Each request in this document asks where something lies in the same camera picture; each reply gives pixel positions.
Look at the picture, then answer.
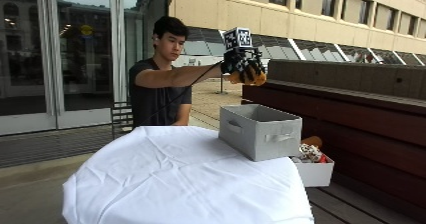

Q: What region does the orange soft toy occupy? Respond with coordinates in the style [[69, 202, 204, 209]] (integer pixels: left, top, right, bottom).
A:
[[228, 64, 267, 87]]

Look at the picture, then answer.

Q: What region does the white marker cube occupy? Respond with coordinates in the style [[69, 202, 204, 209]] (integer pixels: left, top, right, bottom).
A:
[[222, 26, 254, 51]]

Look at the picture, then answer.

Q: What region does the grey fabric storage box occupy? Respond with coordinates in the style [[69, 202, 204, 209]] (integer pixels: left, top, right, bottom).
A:
[[217, 103, 303, 162]]

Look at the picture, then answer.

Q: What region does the the person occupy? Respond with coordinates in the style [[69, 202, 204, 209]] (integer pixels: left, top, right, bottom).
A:
[[128, 15, 224, 128]]

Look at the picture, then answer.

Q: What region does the brown soft toy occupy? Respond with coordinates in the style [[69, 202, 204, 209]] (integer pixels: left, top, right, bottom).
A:
[[299, 135, 323, 149]]

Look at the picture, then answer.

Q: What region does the white spotted soft toy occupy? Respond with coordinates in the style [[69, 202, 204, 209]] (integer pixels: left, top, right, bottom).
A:
[[297, 143, 323, 164]]

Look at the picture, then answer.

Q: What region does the black metal chair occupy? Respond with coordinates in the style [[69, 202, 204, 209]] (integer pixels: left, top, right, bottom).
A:
[[109, 101, 134, 140]]

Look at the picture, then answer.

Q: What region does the dark wooden bench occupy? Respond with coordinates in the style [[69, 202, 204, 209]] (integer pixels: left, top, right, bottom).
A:
[[241, 59, 426, 223]]

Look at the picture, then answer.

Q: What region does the white plastic bin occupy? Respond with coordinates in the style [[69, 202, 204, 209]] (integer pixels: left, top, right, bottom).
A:
[[290, 153, 335, 188]]

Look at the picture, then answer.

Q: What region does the white tablecloth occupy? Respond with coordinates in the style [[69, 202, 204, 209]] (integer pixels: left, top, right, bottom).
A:
[[61, 125, 315, 224]]

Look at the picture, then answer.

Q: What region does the glass door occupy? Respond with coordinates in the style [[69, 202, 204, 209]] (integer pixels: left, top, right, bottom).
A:
[[44, 0, 121, 130]]

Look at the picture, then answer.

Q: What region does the black glove cable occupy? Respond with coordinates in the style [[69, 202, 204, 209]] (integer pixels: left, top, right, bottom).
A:
[[140, 60, 225, 125]]

